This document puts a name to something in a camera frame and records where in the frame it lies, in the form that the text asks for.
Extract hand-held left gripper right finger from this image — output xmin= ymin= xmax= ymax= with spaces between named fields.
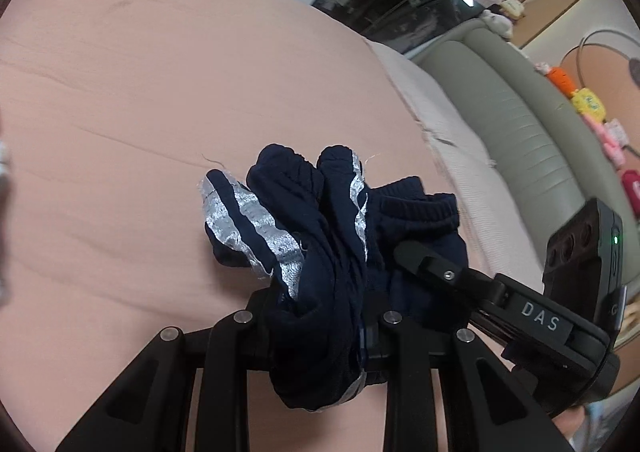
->
xmin=357 ymin=296 xmax=576 ymax=452

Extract yellow plush toy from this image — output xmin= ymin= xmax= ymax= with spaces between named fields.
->
xmin=570 ymin=87 xmax=603 ymax=115

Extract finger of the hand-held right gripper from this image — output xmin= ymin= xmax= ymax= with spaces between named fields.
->
xmin=395 ymin=242 xmax=508 ymax=315

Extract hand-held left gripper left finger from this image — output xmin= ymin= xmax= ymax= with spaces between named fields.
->
xmin=55 ymin=291 xmax=281 ymax=452

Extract pink plush toy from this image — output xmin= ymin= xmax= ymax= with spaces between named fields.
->
xmin=585 ymin=117 xmax=628 ymax=165

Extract white plush toy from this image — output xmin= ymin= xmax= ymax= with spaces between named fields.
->
xmin=480 ymin=9 xmax=513 ymax=40

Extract grey wall cable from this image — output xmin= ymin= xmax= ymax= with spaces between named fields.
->
xmin=575 ymin=29 xmax=640 ymax=78

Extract person's right forearm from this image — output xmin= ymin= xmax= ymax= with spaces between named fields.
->
xmin=552 ymin=397 xmax=621 ymax=452

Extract grey green padded headboard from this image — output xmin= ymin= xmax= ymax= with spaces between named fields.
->
xmin=412 ymin=24 xmax=640 ymax=348

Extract red plush toy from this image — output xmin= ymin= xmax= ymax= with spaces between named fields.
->
xmin=620 ymin=169 xmax=640 ymax=218

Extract bed with pink sheet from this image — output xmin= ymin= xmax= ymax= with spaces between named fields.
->
xmin=0 ymin=0 xmax=566 ymax=452

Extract orange plush toy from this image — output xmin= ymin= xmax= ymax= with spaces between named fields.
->
xmin=544 ymin=63 xmax=573 ymax=93

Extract navy pants with silver stripes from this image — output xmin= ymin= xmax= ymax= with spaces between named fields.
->
xmin=197 ymin=143 xmax=396 ymax=414

